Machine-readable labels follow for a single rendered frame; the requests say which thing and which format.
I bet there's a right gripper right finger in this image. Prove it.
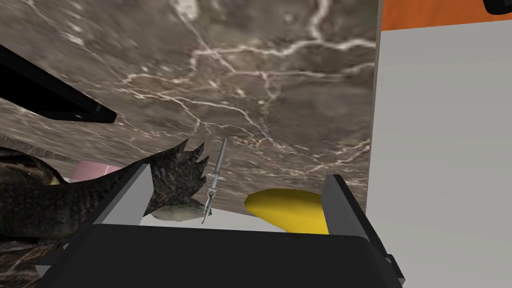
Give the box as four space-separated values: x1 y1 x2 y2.
320 173 371 241

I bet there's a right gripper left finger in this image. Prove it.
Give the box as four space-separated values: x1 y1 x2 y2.
92 163 155 227

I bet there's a pink rounded object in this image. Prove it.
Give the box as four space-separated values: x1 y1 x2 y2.
69 159 123 184

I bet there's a grey-green flat stone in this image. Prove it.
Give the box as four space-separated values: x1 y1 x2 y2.
150 198 213 223

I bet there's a yellow banana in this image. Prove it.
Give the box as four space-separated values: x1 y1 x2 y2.
243 188 330 235

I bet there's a dark scaly lizard figure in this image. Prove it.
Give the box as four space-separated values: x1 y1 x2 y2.
0 137 212 246

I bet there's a silver dagger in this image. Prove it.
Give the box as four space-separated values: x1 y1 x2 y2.
201 137 229 225

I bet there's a black flat appliance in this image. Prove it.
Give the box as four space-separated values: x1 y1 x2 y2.
0 44 118 125

